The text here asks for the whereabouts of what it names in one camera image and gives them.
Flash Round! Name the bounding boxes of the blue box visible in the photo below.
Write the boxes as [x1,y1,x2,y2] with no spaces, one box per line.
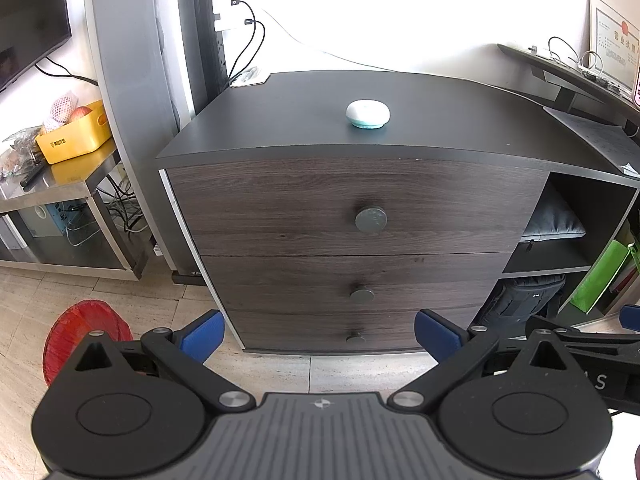
[29,200,89,239]

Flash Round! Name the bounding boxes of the tangle of floor cables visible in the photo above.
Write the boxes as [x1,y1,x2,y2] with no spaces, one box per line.
[96,162,151,235]

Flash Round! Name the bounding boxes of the fruit in foam net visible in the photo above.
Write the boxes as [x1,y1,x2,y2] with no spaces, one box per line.
[42,91,94,134]

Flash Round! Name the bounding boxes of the medium dark wooden drawer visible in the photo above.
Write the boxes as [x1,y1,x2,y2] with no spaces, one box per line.
[197,252,516,312]

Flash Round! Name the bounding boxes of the green folder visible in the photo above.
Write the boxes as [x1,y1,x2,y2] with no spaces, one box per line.
[570,240,634,314]

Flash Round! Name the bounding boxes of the yellow plastic basket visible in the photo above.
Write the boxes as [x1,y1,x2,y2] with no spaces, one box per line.
[35,100,114,165]

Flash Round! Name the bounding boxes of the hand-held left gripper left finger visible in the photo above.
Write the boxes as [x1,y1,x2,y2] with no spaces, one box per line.
[74,309,256,414]

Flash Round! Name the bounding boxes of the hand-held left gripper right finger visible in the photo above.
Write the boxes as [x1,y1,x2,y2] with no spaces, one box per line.
[387,309,573,414]

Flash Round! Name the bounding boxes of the black television cable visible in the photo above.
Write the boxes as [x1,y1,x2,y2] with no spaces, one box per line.
[34,56,99,87]

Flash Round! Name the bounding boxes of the grey cushion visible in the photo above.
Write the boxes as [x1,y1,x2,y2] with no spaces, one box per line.
[520,194,587,241]

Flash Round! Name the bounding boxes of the clear snack bags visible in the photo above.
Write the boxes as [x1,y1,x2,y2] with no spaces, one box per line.
[0,127,42,177]

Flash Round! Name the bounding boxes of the black remote control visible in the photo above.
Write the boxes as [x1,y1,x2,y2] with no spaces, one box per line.
[20,162,47,189]

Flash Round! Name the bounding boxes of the white flat charger pad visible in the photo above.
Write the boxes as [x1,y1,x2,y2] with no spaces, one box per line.
[229,67,271,88]

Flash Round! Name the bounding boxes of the black desk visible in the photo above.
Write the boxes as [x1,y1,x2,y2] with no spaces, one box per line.
[497,42,640,128]

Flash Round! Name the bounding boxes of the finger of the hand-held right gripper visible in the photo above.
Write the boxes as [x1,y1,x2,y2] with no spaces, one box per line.
[525,304,640,347]

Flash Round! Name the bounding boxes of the white and teal round device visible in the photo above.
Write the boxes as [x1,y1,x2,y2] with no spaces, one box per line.
[346,100,392,130]

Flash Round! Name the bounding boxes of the grey curved standing unit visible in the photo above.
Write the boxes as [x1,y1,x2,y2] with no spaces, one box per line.
[82,0,212,282]

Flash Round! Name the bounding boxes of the framed certificate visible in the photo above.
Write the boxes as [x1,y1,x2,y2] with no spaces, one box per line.
[587,0,640,97]

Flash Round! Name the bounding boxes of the dark wooden dresser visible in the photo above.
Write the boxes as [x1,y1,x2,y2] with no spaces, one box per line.
[156,70,640,357]

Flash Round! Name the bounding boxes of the black backpack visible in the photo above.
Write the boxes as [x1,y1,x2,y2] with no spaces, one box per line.
[479,275,567,335]

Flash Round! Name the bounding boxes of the stainless steel table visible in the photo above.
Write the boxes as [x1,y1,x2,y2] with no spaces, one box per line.
[0,147,149,282]

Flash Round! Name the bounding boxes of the black television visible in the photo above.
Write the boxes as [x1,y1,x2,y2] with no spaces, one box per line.
[0,0,72,94]

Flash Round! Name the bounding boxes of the black power strip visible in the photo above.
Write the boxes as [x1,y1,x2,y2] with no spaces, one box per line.
[209,0,237,82]

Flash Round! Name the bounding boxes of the white desk cables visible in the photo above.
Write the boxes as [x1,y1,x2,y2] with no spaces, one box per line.
[547,36,617,81]

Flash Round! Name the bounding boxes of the red plastic basket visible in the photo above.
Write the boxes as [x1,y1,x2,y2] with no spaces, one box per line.
[44,299,134,387]

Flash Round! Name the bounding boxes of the small dark wooden drawer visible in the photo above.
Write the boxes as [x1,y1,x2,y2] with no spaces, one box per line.
[225,307,478,354]

